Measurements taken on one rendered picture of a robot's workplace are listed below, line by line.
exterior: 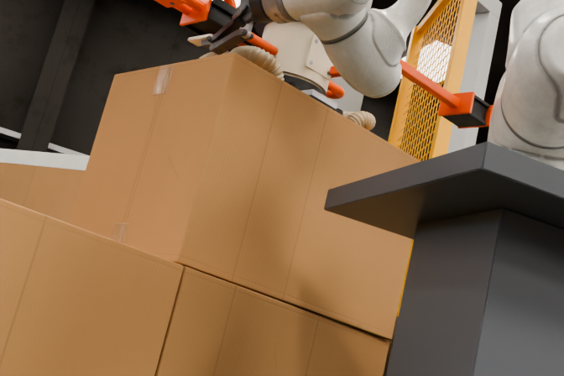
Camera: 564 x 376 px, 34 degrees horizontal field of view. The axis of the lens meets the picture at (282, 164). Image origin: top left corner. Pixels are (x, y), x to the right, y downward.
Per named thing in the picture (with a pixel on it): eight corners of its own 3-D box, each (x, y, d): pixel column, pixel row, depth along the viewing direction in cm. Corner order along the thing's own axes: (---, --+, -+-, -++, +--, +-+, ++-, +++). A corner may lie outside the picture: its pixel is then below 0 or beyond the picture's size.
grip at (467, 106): (458, 128, 209) (462, 108, 210) (490, 127, 202) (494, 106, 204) (437, 115, 203) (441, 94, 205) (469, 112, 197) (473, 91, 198)
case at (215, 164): (266, 322, 224) (303, 169, 234) (392, 340, 194) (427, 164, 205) (59, 253, 185) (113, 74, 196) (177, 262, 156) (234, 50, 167)
